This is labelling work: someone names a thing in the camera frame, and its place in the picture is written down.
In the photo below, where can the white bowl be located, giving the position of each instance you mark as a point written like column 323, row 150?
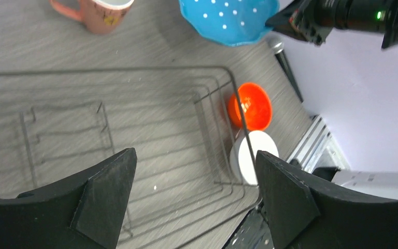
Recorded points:
column 247, row 144

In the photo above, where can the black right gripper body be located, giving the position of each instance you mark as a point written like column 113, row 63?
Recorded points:
column 298, row 21

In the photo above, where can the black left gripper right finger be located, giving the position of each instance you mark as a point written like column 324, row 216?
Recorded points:
column 306, row 211

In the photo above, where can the blue polka dot plate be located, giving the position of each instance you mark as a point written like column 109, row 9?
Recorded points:
column 229, row 22

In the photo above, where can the black wire dish rack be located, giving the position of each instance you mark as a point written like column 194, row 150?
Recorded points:
column 56, row 123

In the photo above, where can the black handheld microphone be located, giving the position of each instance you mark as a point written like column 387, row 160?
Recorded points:
column 277, row 47

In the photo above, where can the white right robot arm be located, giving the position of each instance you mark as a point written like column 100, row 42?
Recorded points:
column 371, row 16

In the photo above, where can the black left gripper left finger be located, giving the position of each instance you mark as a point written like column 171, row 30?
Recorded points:
column 84, row 210

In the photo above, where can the pink mug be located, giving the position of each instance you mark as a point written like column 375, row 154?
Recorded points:
column 98, row 16

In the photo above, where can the orange bowl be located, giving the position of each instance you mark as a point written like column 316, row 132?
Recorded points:
column 255, row 104

